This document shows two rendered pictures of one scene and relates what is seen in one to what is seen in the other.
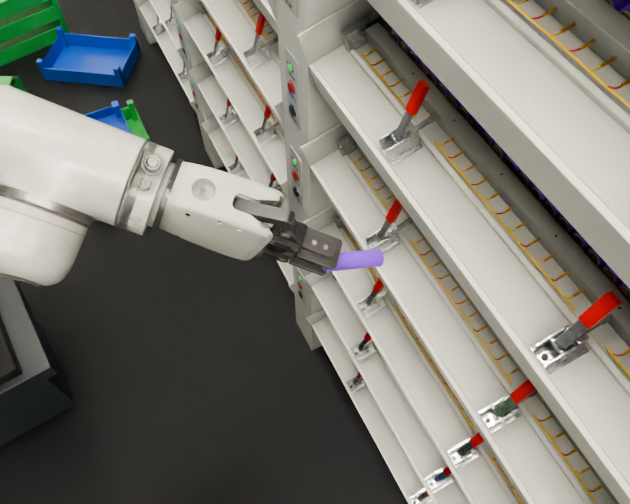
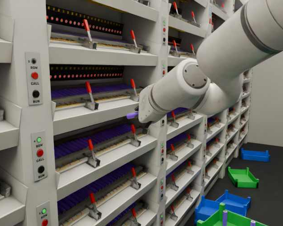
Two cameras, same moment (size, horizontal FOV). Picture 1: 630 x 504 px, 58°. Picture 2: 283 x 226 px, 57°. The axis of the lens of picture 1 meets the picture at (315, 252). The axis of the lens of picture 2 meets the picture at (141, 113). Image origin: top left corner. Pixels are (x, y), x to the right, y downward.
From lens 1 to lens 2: 108 cm
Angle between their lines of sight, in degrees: 99
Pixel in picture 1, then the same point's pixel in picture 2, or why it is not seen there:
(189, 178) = not seen: hidden behind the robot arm
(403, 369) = (117, 203)
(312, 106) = (52, 147)
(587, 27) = (103, 42)
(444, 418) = (127, 191)
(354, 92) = (68, 113)
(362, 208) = (78, 170)
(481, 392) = (131, 146)
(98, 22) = not seen: outside the picture
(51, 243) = not seen: hidden behind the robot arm
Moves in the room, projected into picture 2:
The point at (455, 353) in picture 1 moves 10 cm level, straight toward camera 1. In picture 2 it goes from (124, 150) to (149, 150)
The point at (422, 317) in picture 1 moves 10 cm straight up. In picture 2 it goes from (117, 155) to (116, 129)
